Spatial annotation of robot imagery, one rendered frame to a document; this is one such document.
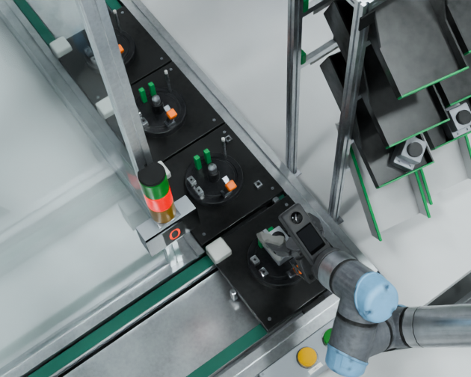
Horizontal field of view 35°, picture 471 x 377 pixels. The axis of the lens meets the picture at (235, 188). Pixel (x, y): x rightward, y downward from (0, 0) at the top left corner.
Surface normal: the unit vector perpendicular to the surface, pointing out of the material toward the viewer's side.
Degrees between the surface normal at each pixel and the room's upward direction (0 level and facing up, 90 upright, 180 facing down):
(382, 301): 55
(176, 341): 0
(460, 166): 45
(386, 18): 25
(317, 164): 0
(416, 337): 63
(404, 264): 0
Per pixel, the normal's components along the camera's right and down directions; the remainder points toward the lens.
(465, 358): -0.05, -0.47
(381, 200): 0.27, 0.22
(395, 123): 0.14, -0.09
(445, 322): -0.67, -0.36
